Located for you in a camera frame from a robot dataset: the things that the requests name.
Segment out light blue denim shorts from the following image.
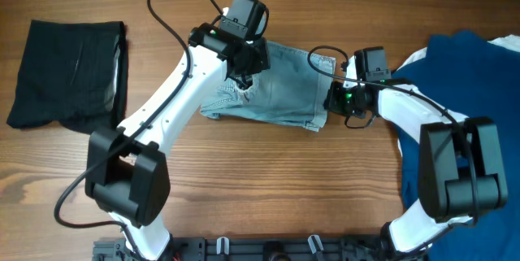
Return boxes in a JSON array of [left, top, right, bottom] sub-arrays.
[[200, 41, 336, 132]]

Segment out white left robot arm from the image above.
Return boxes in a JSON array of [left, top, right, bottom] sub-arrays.
[[84, 24, 269, 260]]

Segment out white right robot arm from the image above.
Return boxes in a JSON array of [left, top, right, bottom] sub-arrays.
[[324, 76, 508, 260]]

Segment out dark blue garment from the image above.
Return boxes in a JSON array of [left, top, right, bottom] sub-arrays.
[[394, 31, 519, 261]]

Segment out black folded garment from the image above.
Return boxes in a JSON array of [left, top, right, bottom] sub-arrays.
[[6, 20, 128, 134]]

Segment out white garment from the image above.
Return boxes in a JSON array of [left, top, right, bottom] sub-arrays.
[[398, 34, 520, 70]]

